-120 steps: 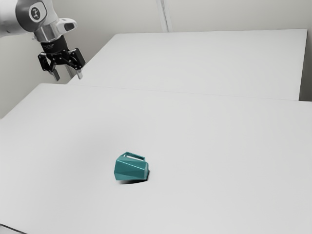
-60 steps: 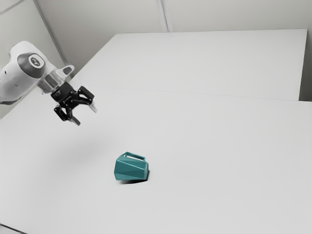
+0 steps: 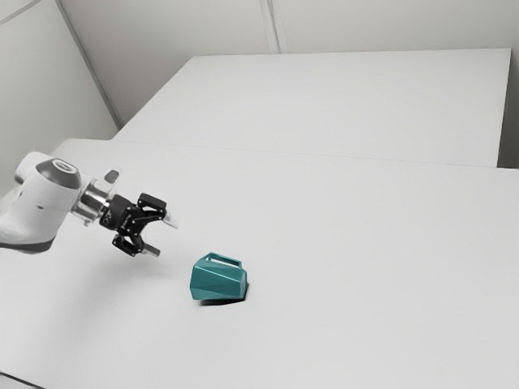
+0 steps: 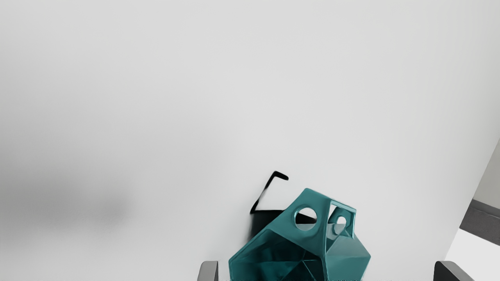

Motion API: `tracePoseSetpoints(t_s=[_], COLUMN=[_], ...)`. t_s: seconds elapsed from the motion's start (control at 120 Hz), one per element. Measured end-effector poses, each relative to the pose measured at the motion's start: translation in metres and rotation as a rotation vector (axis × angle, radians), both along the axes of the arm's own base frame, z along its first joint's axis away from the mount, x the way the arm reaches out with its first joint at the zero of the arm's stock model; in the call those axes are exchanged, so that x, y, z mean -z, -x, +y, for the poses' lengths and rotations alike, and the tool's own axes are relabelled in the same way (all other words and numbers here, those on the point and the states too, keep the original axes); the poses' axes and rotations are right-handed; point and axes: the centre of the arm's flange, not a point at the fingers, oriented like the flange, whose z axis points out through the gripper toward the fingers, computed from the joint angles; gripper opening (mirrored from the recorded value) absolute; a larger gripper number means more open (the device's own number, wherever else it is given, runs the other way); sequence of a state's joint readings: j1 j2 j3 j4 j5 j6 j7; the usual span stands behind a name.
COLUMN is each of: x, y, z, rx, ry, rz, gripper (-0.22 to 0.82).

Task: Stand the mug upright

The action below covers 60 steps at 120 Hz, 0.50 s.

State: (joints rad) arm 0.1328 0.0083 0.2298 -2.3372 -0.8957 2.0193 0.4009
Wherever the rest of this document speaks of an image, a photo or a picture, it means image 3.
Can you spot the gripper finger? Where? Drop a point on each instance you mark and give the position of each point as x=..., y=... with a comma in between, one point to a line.
x=156, y=209
x=135, y=245

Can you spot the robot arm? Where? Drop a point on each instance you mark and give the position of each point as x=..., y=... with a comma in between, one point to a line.
x=38, y=206

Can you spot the teal faceted mug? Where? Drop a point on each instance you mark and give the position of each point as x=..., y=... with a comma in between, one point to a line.
x=218, y=279

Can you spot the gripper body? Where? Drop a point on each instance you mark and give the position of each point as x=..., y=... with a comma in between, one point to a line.
x=118, y=215

